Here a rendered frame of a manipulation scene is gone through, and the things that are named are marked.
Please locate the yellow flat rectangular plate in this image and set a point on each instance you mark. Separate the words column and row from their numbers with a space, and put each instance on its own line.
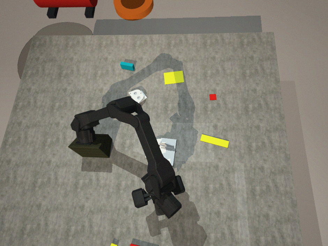
column 173, row 77

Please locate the teal rectangular block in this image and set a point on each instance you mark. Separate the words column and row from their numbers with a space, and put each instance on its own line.
column 127, row 66

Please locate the red square block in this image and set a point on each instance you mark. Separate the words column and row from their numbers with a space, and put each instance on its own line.
column 212, row 96

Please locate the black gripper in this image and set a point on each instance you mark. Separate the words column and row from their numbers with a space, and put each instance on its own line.
column 141, row 197

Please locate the yellow flat bar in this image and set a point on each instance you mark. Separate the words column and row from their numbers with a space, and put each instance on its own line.
column 215, row 141

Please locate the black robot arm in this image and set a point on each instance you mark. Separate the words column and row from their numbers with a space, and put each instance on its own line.
column 160, row 179

